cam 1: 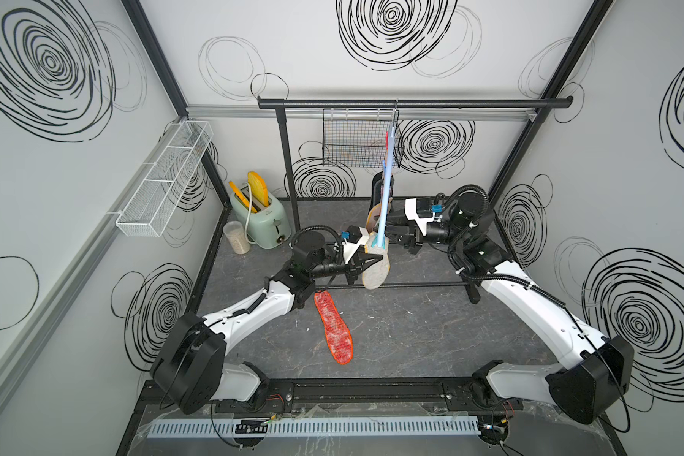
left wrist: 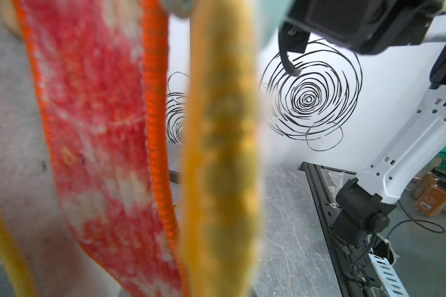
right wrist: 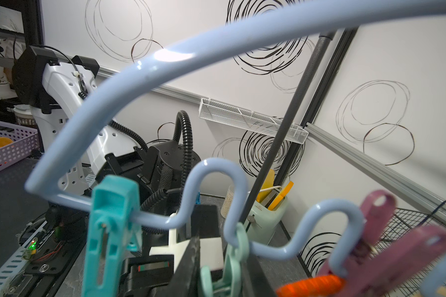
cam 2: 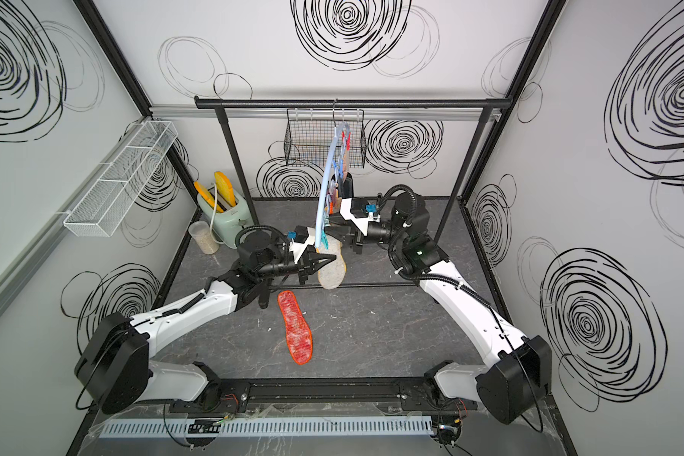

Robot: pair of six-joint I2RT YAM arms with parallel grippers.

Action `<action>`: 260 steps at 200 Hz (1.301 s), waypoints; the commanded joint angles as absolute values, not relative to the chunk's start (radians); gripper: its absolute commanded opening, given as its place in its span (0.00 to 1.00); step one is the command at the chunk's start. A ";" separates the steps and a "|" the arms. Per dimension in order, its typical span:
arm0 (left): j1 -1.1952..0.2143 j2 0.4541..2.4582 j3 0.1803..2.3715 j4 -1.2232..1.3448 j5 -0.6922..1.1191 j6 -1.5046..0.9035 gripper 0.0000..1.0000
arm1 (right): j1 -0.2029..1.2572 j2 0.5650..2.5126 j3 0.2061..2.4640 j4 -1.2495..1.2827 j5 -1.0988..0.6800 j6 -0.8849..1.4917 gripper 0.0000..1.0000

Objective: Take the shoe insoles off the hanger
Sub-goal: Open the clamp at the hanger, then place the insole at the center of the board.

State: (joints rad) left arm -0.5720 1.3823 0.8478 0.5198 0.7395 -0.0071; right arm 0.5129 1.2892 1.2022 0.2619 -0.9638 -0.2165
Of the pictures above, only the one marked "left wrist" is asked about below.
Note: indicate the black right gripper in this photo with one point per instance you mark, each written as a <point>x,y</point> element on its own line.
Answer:
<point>364,27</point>

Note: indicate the red insole orange trim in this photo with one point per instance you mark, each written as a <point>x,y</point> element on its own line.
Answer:
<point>86,60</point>

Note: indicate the white insole orange trim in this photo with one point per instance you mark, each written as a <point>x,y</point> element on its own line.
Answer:
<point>28,200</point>

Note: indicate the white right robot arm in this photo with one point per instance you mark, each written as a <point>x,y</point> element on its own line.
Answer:
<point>368,198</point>

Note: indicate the white insole yellow trim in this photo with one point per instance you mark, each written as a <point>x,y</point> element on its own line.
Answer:
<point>15,265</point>

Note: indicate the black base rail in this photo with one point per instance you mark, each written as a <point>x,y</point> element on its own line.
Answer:
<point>342,255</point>

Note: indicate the grey slotted cable duct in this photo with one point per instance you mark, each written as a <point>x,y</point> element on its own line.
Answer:
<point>391,283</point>

